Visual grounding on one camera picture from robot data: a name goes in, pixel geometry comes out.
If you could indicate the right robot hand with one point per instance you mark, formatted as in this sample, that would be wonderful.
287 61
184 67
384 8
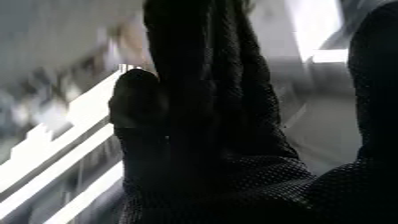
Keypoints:
207 140

